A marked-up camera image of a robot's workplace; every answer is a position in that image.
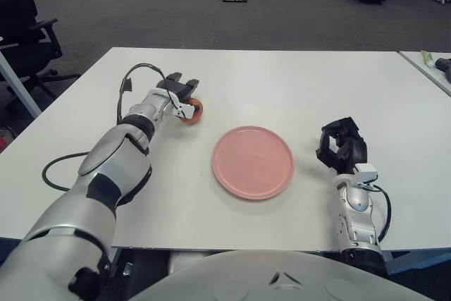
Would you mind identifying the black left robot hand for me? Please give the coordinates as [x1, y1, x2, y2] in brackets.
[156, 72, 200, 103]

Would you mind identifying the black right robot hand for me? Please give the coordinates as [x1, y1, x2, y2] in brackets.
[316, 116, 369, 175]

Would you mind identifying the red apple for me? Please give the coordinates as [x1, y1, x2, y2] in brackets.
[181, 98, 205, 126]

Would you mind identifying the pink round plate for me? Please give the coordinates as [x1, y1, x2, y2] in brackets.
[211, 125, 296, 202]

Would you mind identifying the green tube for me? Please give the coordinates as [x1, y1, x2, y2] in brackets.
[421, 50, 437, 68]

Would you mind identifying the grey desk leg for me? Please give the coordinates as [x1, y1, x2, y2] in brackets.
[0, 47, 42, 118]

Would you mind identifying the black office chair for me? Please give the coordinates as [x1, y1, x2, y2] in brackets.
[0, 0, 82, 113]

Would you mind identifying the grey robot torso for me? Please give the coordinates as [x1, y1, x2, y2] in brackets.
[128, 250, 426, 301]

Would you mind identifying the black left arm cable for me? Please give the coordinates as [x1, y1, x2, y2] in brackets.
[42, 63, 177, 191]

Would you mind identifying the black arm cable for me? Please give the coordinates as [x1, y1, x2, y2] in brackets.
[369, 183, 392, 244]
[42, 63, 177, 191]

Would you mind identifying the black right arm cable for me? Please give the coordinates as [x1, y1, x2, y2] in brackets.
[369, 183, 392, 244]

